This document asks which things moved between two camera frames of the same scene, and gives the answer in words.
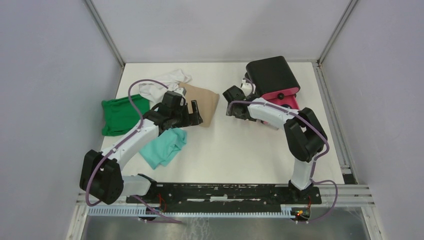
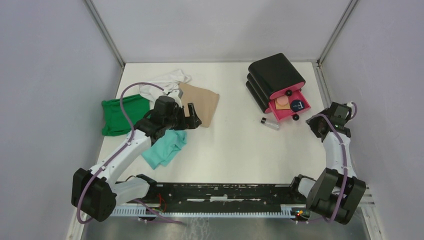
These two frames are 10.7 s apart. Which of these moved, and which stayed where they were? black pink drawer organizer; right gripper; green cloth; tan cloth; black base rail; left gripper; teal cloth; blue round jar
Moved: blue round jar; black pink drawer organizer; right gripper
Stayed: black base rail; green cloth; teal cloth; left gripper; tan cloth
